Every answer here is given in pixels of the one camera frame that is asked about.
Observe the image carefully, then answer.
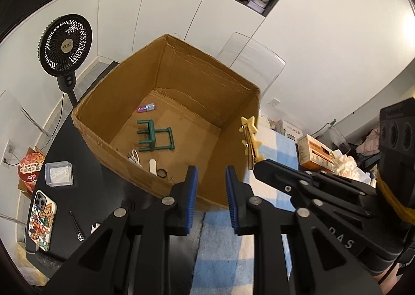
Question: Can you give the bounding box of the clear plastic chair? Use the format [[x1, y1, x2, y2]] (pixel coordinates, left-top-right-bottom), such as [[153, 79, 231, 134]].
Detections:
[[0, 89, 56, 140], [311, 123, 351, 153], [217, 32, 286, 95]]

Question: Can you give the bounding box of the blue checked blanket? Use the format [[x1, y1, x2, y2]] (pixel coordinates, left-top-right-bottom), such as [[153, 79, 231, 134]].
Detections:
[[189, 126, 299, 295]]

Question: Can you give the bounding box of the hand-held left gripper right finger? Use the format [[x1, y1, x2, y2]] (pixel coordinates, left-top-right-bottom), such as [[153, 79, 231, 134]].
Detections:
[[226, 165, 382, 295]]

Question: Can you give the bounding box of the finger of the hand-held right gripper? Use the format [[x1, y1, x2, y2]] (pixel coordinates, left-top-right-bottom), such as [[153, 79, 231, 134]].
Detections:
[[254, 163, 373, 219], [259, 159, 377, 198]]

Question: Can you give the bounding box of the person's right forearm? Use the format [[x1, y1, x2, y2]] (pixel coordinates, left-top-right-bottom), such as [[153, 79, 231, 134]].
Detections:
[[383, 266, 406, 295]]

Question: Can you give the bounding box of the clear plastic box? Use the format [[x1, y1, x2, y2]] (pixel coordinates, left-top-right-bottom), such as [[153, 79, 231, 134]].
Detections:
[[44, 161, 74, 187]]

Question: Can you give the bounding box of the brown cardboard box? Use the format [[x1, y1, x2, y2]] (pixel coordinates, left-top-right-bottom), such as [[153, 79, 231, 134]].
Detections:
[[70, 33, 261, 212]]

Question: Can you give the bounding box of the red instant noodle cup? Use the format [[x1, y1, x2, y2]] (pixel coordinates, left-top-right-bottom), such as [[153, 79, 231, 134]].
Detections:
[[17, 152, 45, 194]]

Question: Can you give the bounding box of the pile of clothes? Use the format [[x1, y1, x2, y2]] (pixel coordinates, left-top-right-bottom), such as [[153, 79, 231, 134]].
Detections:
[[355, 128, 382, 156]]

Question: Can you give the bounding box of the white box with red print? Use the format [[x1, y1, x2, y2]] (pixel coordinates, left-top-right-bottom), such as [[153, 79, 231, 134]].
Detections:
[[277, 119, 301, 142]]

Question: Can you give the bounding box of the white rose bouquet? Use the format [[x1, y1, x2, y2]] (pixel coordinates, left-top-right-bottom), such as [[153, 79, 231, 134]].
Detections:
[[334, 152, 359, 176]]

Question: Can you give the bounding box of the metal nail clipper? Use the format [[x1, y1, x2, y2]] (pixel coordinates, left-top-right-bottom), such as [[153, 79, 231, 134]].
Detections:
[[69, 210, 86, 241]]

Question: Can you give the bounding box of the phone with cartoon case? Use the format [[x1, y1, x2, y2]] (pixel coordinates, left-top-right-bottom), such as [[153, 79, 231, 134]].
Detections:
[[28, 190, 58, 252]]

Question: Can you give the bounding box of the white plastic bag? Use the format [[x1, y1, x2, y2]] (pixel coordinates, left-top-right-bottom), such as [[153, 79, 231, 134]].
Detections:
[[356, 171, 378, 186]]

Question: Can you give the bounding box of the yellow star hair clip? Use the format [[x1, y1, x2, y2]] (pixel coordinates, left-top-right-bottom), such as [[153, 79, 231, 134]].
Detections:
[[239, 115, 265, 171]]

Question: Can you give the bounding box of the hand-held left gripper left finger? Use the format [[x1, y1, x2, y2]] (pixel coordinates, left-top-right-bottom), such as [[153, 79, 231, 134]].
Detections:
[[42, 165, 198, 295]]

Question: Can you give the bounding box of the orange tissue box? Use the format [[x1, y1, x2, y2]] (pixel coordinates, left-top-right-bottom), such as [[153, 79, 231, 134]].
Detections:
[[297, 134, 336, 173]]

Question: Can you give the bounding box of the white wall outlet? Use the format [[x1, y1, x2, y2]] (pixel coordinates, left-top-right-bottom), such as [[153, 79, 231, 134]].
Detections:
[[3, 141, 17, 164]]

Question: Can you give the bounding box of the black standing fan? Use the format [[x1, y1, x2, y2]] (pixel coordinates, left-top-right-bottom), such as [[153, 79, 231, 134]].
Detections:
[[38, 14, 93, 106]]

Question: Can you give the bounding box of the green toy stool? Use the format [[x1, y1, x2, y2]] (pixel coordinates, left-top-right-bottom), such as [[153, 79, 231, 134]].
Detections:
[[136, 119, 176, 153]]

